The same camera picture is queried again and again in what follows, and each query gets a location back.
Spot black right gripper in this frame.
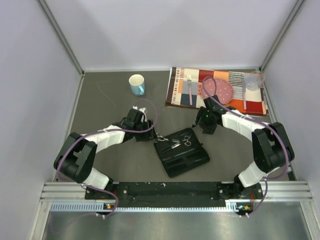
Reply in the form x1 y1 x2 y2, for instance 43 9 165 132
192 106 217 135

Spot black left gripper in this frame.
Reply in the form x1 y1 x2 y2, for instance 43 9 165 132
133 119 158 142

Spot silver thinning scissors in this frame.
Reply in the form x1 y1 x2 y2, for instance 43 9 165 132
154 133 181 149

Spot silver straight scissors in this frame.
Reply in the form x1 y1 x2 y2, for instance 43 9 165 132
162 135 192 153

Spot black zip tool case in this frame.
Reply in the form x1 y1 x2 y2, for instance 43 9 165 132
154 127 210 178

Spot long black barber comb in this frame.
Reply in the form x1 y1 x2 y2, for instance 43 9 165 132
164 148 195 161

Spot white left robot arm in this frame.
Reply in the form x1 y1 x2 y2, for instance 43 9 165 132
53 106 157 199

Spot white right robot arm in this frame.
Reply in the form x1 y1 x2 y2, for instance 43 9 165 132
192 95 295 198

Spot pink polka dot plate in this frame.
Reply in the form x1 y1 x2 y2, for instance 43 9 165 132
200 77 234 105

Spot colourful patterned placemat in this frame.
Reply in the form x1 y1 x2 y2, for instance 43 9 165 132
165 67 268 116

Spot blue ceramic mug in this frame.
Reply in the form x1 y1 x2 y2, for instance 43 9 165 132
128 74 145 96

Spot clear plastic cup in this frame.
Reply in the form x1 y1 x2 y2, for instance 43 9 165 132
244 70 265 91

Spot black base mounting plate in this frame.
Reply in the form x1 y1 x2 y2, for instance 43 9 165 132
84 181 263 208

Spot pink handled fork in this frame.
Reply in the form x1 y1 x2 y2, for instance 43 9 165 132
187 74 193 106

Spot pink handled knife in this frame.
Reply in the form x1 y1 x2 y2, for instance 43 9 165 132
242 79 247 110

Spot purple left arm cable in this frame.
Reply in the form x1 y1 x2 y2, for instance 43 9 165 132
56 98 158 221

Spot grey slotted cable duct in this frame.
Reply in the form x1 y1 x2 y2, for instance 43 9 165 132
50 201 240 213

